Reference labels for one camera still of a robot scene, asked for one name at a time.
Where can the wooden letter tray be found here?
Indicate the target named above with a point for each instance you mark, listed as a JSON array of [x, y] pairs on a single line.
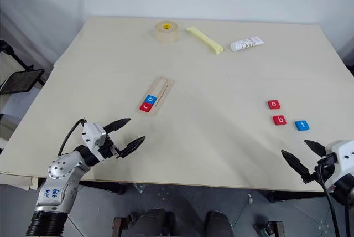
[[163, 86]]

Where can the brown block with metal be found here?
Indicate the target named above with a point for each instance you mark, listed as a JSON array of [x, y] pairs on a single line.
[[119, 227], [275, 229]]

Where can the narrow dark rounded shape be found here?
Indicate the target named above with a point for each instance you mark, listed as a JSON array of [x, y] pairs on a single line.
[[218, 224]]

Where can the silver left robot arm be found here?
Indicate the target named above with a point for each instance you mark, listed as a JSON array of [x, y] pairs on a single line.
[[59, 169]]

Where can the wide dark rounded shape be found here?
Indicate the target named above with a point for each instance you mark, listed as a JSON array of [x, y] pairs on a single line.
[[152, 223]]

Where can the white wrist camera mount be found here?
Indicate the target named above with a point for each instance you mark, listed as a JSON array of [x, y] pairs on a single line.
[[344, 154], [92, 134]]

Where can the white Dove tube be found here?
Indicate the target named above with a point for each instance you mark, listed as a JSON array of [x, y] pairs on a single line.
[[247, 43]]

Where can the red letter tile r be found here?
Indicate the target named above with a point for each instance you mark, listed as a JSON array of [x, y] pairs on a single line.
[[146, 106]]

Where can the blue letter tile t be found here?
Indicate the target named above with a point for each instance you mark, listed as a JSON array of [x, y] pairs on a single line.
[[302, 125]]

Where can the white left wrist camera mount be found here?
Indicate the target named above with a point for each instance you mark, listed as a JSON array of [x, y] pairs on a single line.
[[92, 134]]

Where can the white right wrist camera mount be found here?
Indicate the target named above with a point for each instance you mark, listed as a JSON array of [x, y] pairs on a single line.
[[344, 154]]

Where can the red letter tile b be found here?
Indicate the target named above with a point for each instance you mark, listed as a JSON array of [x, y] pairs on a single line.
[[280, 120]]

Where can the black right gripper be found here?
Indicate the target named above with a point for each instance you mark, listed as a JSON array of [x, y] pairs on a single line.
[[325, 166]]

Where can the black tablet screen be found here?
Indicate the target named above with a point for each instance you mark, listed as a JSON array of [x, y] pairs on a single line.
[[20, 80]]

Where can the blue letter tile o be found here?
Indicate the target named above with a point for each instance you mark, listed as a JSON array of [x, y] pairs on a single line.
[[150, 99]]

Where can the beige tape roll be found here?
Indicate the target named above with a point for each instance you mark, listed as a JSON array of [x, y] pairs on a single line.
[[167, 36]]

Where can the red letter tile o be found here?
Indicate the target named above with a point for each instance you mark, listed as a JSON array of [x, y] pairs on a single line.
[[273, 104]]

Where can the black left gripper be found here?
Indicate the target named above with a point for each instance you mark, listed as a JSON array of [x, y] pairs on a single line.
[[109, 149]]

